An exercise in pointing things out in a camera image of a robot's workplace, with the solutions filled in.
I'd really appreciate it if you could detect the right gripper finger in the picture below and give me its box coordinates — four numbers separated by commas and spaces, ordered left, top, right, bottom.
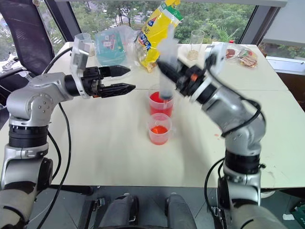
156, 59, 180, 83
170, 58, 189, 72

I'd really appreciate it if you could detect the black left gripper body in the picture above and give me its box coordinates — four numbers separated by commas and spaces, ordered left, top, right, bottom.
81, 66, 107, 99

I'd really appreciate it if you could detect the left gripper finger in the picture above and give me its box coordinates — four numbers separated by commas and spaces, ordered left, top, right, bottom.
99, 64, 132, 78
102, 83, 137, 99

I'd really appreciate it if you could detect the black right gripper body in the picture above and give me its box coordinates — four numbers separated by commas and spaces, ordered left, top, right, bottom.
174, 64, 206, 96

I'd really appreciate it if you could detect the clear plastic syringe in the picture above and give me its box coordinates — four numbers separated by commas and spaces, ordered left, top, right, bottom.
157, 25, 180, 107

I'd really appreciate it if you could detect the fuller cup of red liquid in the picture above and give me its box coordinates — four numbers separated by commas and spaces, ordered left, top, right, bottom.
148, 84, 176, 118

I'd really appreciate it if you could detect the clear plastic measuring cup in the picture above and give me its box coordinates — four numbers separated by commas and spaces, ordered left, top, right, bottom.
74, 33, 96, 57

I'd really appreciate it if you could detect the emptier cup of red liquid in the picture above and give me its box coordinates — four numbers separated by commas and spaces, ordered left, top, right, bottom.
147, 113, 173, 146

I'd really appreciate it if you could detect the clear bag with teal card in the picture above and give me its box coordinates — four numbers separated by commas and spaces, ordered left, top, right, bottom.
94, 25, 138, 68

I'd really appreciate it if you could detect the tall clear glass with grains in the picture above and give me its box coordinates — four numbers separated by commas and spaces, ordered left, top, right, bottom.
189, 30, 205, 61

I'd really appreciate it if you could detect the yellow snack bag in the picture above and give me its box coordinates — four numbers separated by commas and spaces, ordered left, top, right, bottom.
137, 0, 184, 73

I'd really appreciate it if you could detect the clear packet of red snacks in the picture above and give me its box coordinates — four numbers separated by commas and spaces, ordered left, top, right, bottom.
224, 43, 260, 69

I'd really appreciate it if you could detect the black mesh office chair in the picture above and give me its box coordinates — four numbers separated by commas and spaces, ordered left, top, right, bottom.
0, 0, 57, 107

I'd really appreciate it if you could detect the dark grey rounded shape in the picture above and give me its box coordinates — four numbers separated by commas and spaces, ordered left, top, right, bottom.
165, 193, 197, 229
99, 193, 140, 229

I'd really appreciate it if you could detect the green board on floor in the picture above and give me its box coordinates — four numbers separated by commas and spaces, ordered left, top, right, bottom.
289, 199, 305, 229

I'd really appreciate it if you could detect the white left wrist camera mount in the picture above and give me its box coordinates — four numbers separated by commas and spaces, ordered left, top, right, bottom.
71, 35, 96, 100

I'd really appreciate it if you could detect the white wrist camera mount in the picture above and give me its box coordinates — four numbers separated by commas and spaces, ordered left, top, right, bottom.
71, 35, 96, 100
202, 43, 227, 73

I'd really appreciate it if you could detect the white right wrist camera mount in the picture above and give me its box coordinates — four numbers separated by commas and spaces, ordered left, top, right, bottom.
202, 43, 227, 73

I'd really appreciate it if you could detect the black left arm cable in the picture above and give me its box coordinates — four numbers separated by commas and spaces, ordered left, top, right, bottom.
35, 47, 73, 229

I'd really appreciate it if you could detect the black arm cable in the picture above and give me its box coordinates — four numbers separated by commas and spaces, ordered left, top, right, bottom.
35, 47, 73, 229
204, 97, 267, 217

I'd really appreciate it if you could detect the dark window frame post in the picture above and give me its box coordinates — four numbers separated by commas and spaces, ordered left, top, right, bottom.
238, 4, 282, 45
44, 0, 81, 43

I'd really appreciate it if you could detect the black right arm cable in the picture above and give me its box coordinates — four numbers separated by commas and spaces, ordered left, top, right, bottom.
204, 97, 267, 217

